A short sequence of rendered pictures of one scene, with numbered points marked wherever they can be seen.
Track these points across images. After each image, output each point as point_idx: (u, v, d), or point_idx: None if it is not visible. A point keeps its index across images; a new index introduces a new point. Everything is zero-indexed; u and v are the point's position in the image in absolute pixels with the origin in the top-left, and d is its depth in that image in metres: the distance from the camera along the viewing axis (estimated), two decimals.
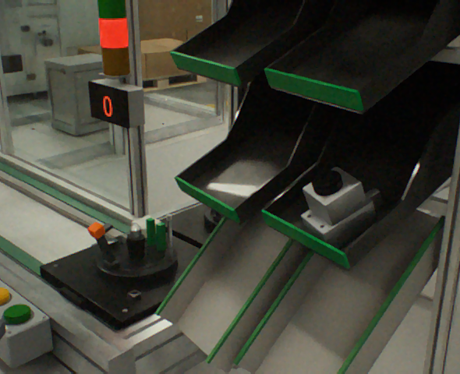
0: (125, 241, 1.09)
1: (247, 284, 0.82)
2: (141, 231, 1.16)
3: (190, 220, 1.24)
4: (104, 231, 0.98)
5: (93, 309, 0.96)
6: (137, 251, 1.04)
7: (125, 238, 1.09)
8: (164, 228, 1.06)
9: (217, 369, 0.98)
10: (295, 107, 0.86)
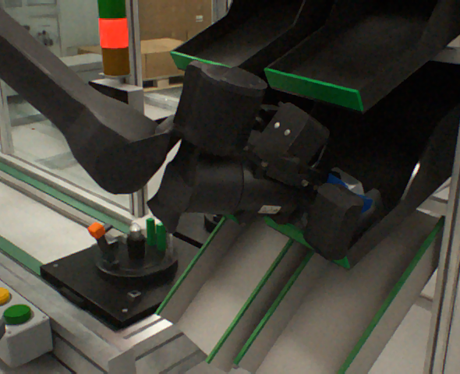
0: (125, 241, 1.09)
1: (247, 284, 0.82)
2: (141, 231, 1.16)
3: (190, 220, 1.24)
4: (104, 231, 0.98)
5: (93, 309, 0.96)
6: (137, 251, 1.04)
7: (125, 238, 1.09)
8: (164, 228, 1.06)
9: (217, 369, 0.98)
10: None
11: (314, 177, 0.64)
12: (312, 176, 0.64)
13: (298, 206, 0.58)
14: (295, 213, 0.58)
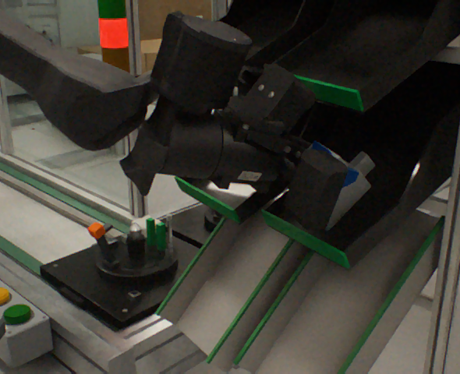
0: (125, 241, 1.09)
1: (247, 284, 0.82)
2: (141, 231, 1.16)
3: (190, 220, 1.24)
4: (104, 231, 0.98)
5: (93, 309, 0.96)
6: (137, 251, 1.04)
7: (125, 238, 1.09)
8: (164, 228, 1.06)
9: (217, 369, 0.98)
10: None
11: None
12: (298, 146, 0.61)
13: (281, 175, 0.55)
14: (277, 183, 0.56)
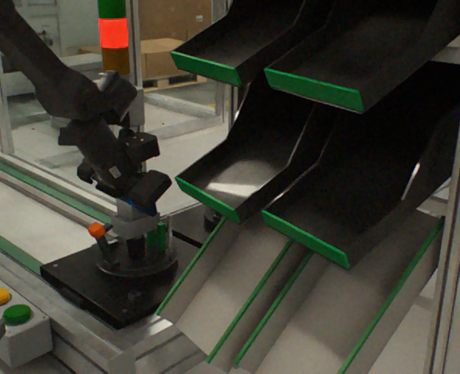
0: (125, 241, 1.09)
1: (247, 284, 0.82)
2: None
3: (190, 220, 1.24)
4: (104, 231, 0.98)
5: (93, 309, 0.96)
6: (137, 251, 1.04)
7: (125, 238, 1.09)
8: (164, 228, 1.06)
9: (217, 369, 0.98)
10: (295, 107, 0.86)
11: (128, 190, 1.03)
12: (127, 188, 1.03)
13: (126, 184, 0.97)
14: (123, 187, 0.96)
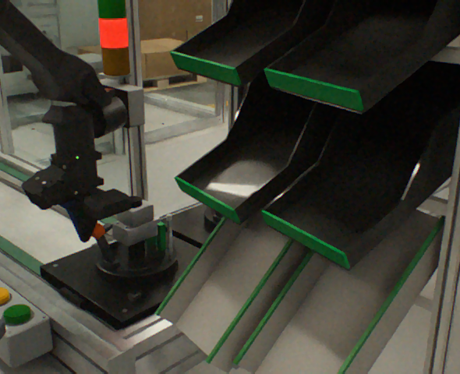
0: None
1: (247, 284, 0.82)
2: None
3: (190, 220, 1.24)
4: (104, 231, 0.98)
5: (93, 309, 0.96)
6: (137, 251, 1.04)
7: None
8: (164, 228, 1.06)
9: (217, 369, 0.98)
10: (295, 107, 0.86)
11: (81, 220, 0.95)
12: (80, 219, 0.94)
13: None
14: None
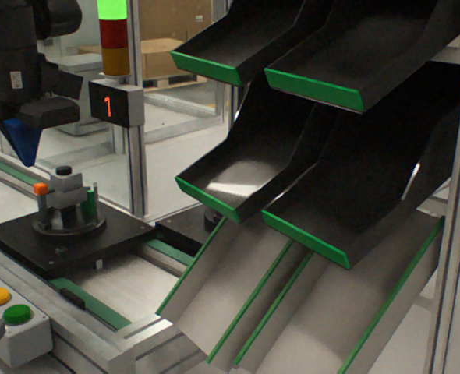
0: None
1: (247, 284, 0.82)
2: None
3: (190, 220, 1.24)
4: (47, 191, 1.13)
5: (25, 262, 1.10)
6: (69, 214, 1.18)
7: None
8: (93, 195, 1.20)
9: (217, 369, 0.98)
10: (295, 107, 0.86)
11: (27, 137, 0.80)
12: (27, 135, 0.80)
13: None
14: None
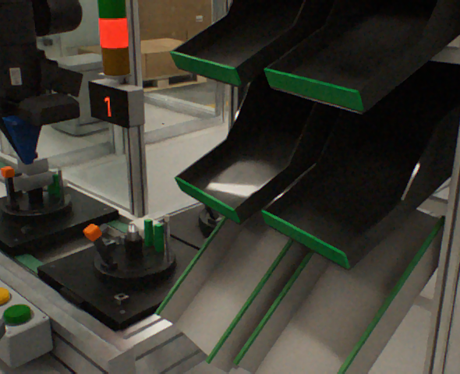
0: None
1: (247, 284, 0.82)
2: None
3: (79, 264, 1.07)
4: (14, 174, 1.21)
5: None
6: (35, 196, 1.26)
7: None
8: None
9: (217, 369, 0.98)
10: (295, 107, 0.86)
11: (26, 134, 0.80)
12: (26, 132, 0.79)
13: None
14: None
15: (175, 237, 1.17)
